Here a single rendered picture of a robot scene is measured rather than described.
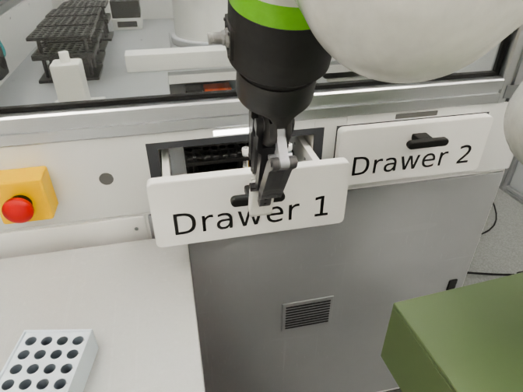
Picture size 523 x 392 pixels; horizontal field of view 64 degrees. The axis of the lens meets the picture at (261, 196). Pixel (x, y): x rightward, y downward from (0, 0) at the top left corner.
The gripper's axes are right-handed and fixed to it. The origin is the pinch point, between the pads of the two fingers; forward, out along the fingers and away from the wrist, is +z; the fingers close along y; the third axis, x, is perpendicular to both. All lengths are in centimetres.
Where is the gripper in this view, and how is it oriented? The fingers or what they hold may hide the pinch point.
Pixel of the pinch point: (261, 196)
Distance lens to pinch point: 54.0
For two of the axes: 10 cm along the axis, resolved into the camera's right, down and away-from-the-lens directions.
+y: 2.0, 7.9, -5.8
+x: 9.8, -1.2, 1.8
